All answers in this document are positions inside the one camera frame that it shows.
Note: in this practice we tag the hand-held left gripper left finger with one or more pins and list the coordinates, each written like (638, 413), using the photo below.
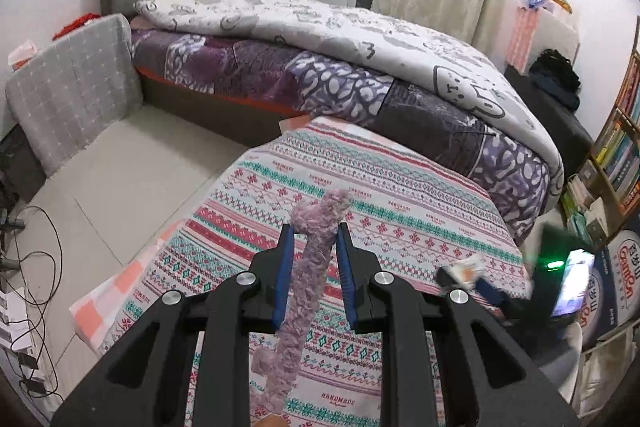
(282, 277)

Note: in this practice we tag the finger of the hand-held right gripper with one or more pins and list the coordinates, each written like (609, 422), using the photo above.
(492, 294)

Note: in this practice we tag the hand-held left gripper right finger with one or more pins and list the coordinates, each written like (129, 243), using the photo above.
(345, 277)

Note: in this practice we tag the pink fuzzy cloth strip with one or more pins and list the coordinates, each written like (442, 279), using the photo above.
(310, 282)

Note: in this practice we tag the small white wrapper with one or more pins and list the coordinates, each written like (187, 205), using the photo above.
(467, 269)

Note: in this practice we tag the stack of teal books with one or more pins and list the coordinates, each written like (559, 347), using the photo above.
(577, 224)

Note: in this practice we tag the blue printed carton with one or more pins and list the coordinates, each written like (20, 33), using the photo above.
(615, 267)

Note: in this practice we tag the small beige box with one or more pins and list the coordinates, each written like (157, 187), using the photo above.
(602, 222)

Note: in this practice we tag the striped patterned tablecloth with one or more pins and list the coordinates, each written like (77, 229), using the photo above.
(400, 207)

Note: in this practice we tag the white shelf unit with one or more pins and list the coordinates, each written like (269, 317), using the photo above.
(625, 357)

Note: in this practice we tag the wooden bookshelf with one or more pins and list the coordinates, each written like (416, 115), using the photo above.
(600, 157)

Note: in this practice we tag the row of colourful books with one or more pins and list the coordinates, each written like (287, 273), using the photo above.
(631, 87)
(622, 162)

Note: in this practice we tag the dark storage bench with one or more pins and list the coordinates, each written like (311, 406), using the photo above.
(550, 137)

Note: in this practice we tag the orange checked cloth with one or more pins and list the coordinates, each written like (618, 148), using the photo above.
(100, 307)

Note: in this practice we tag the purple patterned blanket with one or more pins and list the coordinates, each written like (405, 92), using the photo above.
(325, 82)

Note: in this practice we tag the dark blue folded clothes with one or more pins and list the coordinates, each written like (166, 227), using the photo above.
(557, 89)

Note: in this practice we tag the black bag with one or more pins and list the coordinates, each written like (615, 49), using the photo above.
(552, 62)

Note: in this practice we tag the white cartoon print quilt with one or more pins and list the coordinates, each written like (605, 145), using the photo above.
(350, 32)

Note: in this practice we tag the pink checked hanging cloth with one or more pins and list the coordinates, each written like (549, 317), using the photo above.
(522, 37)

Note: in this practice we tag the white drawer cabinet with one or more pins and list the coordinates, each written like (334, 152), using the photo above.
(560, 32)

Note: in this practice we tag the white power strip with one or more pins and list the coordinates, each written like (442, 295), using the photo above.
(15, 322)

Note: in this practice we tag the grey checked cushion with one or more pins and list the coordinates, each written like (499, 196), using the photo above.
(75, 92)

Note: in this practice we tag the orange yellow toy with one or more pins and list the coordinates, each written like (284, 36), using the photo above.
(559, 2)

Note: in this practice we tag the red cloth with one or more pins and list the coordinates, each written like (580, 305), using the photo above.
(75, 24)

